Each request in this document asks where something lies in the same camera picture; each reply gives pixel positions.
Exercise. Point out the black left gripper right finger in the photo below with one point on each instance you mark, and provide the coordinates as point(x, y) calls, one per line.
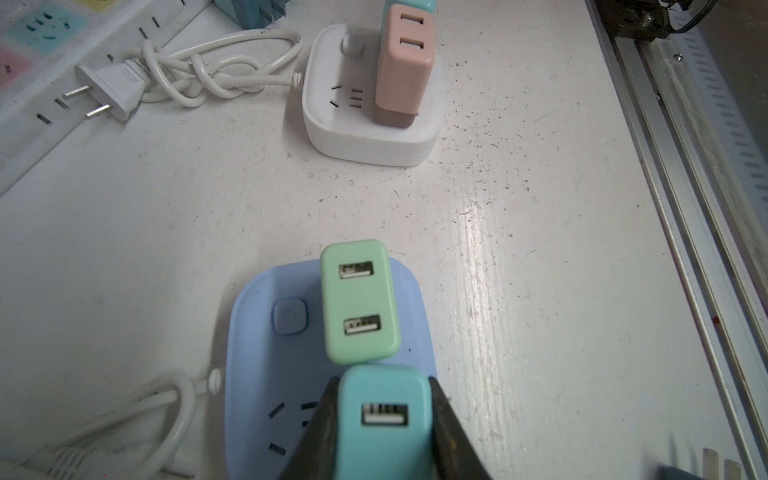
point(453, 454)

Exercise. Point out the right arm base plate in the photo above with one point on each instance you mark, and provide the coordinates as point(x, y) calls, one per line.
point(646, 20)

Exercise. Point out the teal charger front lowest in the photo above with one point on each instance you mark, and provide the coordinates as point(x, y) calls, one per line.
point(675, 473)

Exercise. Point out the green charger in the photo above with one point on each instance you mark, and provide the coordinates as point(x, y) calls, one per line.
point(361, 322)

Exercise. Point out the pink charger plug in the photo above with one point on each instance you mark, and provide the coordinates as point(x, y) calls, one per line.
point(406, 58)

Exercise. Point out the white square power strip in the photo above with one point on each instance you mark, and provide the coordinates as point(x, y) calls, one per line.
point(338, 101)

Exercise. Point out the teal charger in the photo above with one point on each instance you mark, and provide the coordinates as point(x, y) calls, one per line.
point(385, 423)
point(253, 14)

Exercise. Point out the blue square power strip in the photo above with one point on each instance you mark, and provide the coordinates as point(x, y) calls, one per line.
point(278, 369)

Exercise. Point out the white long power strip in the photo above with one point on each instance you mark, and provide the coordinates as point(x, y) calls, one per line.
point(42, 42)

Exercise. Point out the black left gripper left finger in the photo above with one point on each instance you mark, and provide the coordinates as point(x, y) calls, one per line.
point(315, 455)

